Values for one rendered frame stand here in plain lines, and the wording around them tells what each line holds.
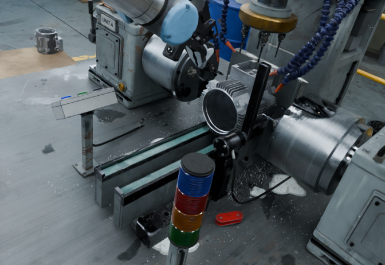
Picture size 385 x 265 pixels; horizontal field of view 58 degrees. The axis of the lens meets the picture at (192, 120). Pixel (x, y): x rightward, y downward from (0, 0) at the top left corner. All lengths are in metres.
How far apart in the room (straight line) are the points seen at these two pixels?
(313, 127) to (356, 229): 0.27
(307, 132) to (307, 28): 0.44
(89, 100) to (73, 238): 0.37
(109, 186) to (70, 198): 0.14
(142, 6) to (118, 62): 0.84
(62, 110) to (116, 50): 0.53
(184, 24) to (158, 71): 0.61
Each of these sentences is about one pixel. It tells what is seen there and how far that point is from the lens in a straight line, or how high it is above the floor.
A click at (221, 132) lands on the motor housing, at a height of 0.94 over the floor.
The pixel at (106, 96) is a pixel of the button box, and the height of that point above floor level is 1.06.
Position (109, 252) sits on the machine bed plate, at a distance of 0.98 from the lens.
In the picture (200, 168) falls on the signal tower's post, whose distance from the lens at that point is 0.58.
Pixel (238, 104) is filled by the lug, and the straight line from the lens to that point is 1.09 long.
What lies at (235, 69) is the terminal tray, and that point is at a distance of 1.17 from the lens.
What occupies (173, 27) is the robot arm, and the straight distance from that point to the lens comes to 0.68.
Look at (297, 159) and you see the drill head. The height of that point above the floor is 1.04.
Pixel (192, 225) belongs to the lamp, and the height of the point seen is 1.09.
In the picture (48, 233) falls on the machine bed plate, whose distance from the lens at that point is 1.03.
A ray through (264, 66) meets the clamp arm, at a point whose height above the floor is 1.25.
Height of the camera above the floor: 1.59
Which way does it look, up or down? 32 degrees down
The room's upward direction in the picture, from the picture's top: 10 degrees clockwise
